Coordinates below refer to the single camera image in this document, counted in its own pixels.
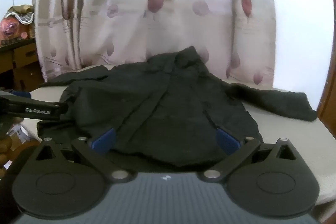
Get white purple patterned curtain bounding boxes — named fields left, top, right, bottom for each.
left=31, top=0, right=277, bottom=88

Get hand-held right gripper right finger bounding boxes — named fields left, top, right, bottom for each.
left=201, top=128, right=298, bottom=183

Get wooden cabinet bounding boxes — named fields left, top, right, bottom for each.
left=0, top=39, right=45, bottom=94

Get brown wooden board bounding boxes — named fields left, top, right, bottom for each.
left=316, top=0, right=336, bottom=142

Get scattered white papers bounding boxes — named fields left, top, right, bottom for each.
left=7, top=122, right=40, bottom=145

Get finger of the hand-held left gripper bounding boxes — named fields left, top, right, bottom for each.
left=8, top=90, right=31, bottom=99

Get black jacket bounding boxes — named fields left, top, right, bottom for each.
left=37, top=46, right=318, bottom=168

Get floral patterned cloth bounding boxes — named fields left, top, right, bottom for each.
left=0, top=5, right=35, bottom=43

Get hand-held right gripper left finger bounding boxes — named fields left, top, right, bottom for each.
left=35, top=128, right=132, bottom=183

